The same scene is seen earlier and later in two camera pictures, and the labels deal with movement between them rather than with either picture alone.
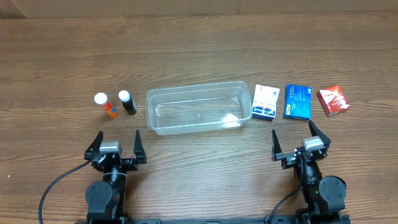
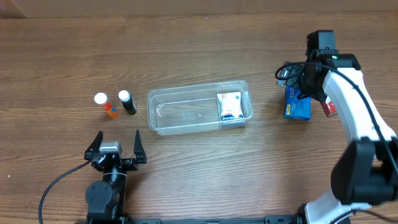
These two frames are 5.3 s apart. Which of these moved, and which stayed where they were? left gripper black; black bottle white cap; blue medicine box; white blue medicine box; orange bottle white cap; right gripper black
Moved: white blue medicine box; right gripper black
Stayed: blue medicine box; left gripper black; orange bottle white cap; black bottle white cap
